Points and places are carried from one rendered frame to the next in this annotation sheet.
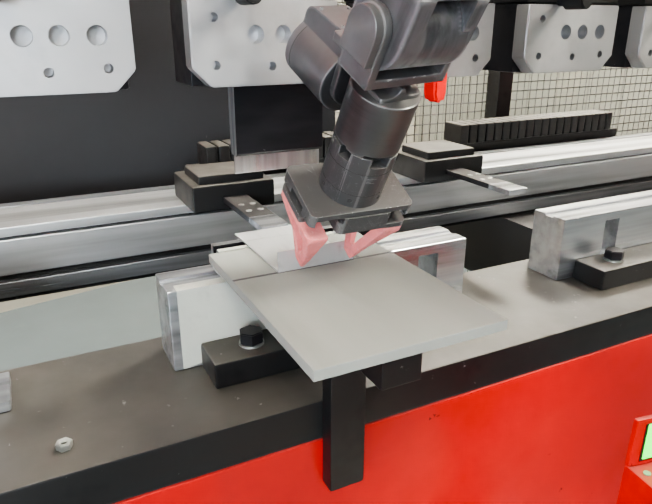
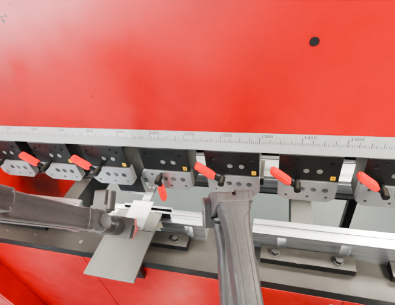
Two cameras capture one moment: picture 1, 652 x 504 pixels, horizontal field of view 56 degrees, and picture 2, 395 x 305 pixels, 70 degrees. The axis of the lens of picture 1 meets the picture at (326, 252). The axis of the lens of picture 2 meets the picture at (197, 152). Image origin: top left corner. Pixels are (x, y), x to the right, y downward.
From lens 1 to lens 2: 0.95 m
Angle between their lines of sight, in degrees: 44
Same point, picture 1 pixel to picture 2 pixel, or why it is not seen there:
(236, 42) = (103, 175)
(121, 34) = (76, 171)
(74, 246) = not seen: hidden behind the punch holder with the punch
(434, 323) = (119, 272)
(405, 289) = (132, 253)
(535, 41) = (213, 184)
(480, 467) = (192, 289)
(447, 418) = (174, 275)
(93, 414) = (92, 234)
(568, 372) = not seen: hidden behind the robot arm
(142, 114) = not seen: hidden behind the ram
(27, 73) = (61, 175)
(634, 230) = (298, 244)
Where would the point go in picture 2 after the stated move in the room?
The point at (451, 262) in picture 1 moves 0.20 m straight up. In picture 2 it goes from (198, 230) to (189, 194)
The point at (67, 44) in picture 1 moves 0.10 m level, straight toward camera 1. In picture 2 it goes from (66, 172) to (46, 193)
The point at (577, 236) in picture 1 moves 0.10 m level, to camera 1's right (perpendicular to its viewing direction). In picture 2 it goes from (260, 238) to (288, 253)
